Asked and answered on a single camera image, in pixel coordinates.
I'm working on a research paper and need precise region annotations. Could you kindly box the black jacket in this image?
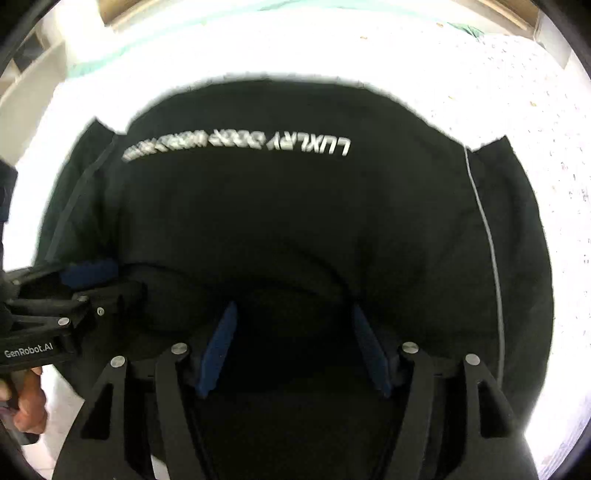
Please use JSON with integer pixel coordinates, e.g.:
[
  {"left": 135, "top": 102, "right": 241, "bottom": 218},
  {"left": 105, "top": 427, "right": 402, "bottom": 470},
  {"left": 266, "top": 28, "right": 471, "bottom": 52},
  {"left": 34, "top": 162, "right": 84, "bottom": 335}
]
[{"left": 37, "top": 80, "right": 553, "bottom": 479}]

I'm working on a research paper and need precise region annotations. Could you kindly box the person's left hand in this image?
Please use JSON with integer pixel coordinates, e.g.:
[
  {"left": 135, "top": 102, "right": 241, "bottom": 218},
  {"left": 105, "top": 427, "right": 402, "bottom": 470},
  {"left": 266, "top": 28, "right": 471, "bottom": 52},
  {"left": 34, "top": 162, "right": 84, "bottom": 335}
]
[{"left": 12, "top": 367, "right": 48, "bottom": 435}]

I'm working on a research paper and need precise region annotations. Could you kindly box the white bedside shelf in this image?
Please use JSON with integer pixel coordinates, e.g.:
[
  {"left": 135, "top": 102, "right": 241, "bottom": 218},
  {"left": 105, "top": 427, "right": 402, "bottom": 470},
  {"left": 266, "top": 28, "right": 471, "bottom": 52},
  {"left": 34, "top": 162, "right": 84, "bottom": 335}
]
[{"left": 1, "top": 26, "right": 67, "bottom": 165}]

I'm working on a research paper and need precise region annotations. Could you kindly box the floral white bed quilt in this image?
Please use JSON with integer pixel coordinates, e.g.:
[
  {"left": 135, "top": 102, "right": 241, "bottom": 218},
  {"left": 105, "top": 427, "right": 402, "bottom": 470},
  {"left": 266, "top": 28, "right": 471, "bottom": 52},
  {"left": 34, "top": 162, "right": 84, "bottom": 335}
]
[{"left": 4, "top": 20, "right": 590, "bottom": 478}]

